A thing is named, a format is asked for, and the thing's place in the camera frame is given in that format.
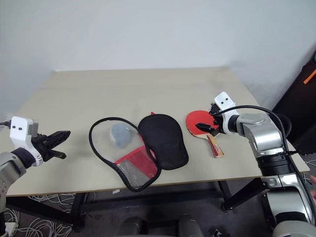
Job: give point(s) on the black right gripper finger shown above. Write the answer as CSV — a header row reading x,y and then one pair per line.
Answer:
x,y
206,127
212,133

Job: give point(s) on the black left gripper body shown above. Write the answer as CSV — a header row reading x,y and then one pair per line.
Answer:
x,y
40,146

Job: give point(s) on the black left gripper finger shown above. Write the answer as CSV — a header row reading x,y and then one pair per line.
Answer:
x,y
59,155
59,137

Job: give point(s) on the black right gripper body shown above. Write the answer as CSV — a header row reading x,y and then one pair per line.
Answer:
x,y
218,121

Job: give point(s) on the red table tennis paddle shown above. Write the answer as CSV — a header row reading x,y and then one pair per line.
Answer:
x,y
197,118

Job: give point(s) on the black red paddle case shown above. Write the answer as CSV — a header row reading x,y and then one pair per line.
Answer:
x,y
163,143

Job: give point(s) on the white cloth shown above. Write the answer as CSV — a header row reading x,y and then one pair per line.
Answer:
x,y
121,135

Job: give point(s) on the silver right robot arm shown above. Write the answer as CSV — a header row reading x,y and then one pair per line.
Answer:
x,y
264,133

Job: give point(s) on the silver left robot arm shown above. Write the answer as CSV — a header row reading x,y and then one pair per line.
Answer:
x,y
10,168

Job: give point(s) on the person's bare hand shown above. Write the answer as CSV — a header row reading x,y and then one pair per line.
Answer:
x,y
313,179

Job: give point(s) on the black cabinet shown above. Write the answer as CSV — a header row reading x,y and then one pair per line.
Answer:
x,y
298,98

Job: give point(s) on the white power adapter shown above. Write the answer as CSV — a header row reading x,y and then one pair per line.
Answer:
x,y
11,227

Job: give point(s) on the dark rounded shape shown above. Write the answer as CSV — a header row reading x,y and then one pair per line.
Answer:
x,y
135,227
190,225

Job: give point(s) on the orange tape strip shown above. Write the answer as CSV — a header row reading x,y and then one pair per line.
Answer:
x,y
309,77

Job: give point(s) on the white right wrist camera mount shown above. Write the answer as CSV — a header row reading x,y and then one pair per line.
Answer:
x,y
223,100

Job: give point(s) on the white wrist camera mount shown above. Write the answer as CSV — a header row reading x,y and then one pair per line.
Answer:
x,y
223,100
19,128

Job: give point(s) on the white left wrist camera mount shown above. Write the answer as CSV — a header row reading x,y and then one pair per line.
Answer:
x,y
19,128

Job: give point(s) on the black metal table frame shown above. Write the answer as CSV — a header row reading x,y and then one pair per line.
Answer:
x,y
79,212

